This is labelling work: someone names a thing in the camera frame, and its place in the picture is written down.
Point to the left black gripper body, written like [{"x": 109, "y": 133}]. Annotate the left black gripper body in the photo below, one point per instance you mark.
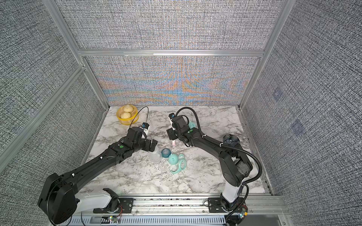
[{"x": 145, "y": 145}]

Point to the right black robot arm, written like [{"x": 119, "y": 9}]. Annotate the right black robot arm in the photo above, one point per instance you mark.
[{"x": 235, "y": 164}]

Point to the dark blue flower dish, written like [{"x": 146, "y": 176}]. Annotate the dark blue flower dish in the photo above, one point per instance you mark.
[{"x": 231, "y": 140}]

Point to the clear bottle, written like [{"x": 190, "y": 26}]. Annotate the clear bottle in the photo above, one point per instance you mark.
[{"x": 155, "y": 156}]

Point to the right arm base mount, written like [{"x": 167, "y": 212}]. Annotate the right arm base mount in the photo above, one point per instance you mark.
[{"x": 217, "y": 205}]

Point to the lower beige bun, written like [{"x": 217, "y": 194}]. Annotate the lower beige bun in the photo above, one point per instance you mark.
[{"x": 125, "y": 115}]

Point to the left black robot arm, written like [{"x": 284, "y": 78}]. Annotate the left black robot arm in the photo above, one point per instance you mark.
[{"x": 58, "y": 198}]

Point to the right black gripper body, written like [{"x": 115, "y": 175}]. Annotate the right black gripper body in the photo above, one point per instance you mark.
[{"x": 173, "y": 134}]

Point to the mint bottle cap front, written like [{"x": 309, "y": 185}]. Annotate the mint bottle cap front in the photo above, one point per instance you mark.
[{"x": 191, "y": 125}]

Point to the aluminium front rail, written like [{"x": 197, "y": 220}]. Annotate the aluminium front rail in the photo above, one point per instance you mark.
[{"x": 197, "y": 204}]

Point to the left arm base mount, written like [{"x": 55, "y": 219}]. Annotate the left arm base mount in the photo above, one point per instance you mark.
[{"x": 123, "y": 205}]

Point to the mint bottle cap middle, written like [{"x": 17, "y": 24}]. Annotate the mint bottle cap middle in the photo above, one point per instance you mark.
[{"x": 173, "y": 159}]

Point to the yellow steamer basket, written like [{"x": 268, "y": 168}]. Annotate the yellow steamer basket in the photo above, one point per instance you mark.
[{"x": 134, "y": 118}]

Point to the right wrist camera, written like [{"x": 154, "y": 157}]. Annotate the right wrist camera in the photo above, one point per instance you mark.
[{"x": 171, "y": 117}]

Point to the mint bottle cap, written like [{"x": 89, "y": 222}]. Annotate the mint bottle cap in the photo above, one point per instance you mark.
[
  {"x": 191, "y": 125},
  {"x": 173, "y": 159}
]

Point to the beige bun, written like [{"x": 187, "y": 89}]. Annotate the beige bun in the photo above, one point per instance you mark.
[
  {"x": 125, "y": 115},
  {"x": 127, "y": 108}
]

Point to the upper beige bun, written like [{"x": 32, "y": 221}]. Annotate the upper beige bun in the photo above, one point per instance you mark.
[{"x": 127, "y": 108}]

